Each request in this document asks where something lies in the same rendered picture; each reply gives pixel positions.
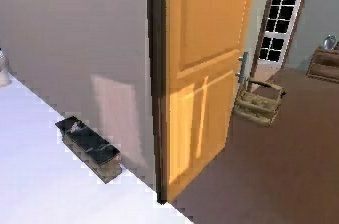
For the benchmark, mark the orange wooden room door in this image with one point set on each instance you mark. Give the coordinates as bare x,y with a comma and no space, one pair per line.
203,83

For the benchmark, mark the black topped low box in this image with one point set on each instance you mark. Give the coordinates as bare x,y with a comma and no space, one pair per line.
88,143

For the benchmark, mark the tan wooden crate basket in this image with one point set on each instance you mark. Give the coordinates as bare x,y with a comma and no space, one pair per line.
258,103

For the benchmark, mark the white framed glass door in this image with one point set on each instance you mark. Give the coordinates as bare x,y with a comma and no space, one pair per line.
277,30

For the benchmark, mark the brown wooden nightstand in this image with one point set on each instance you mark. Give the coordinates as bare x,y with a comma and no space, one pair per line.
331,65

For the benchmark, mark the silver kettle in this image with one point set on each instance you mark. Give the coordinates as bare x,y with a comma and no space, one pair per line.
329,42

